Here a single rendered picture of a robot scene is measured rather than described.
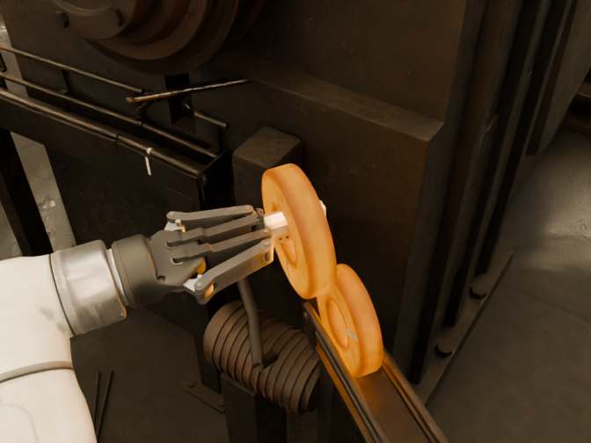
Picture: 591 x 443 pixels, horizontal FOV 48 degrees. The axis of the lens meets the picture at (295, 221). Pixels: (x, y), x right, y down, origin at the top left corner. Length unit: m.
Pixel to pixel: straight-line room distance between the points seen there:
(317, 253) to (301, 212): 0.05
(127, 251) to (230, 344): 0.48
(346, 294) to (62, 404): 0.38
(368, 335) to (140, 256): 0.32
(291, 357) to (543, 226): 1.27
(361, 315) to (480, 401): 0.92
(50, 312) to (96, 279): 0.05
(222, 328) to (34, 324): 0.53
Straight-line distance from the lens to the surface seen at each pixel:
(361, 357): 0.88
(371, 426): 0.88
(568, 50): 1.82
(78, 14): 1.02
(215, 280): 0.70
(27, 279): 0.70
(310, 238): 0.69
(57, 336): 0.70
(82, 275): 0.70
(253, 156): 1.05
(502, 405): 1.76
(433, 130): 1.00
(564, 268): 2.10
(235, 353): 1.15
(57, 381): 0.69
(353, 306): 0.86
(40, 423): 0.67
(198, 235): 0.73
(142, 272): 0.70
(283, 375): 1.11
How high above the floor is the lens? 1.45
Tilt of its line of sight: 44 degrees down
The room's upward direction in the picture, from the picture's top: straight up
